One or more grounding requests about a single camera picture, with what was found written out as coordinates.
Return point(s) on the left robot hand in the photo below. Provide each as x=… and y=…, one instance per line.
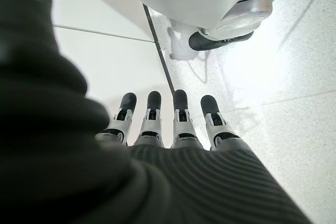
x=78, y=176

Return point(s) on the white kitchen base cabinet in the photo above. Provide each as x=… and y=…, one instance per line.
x=105, y=56

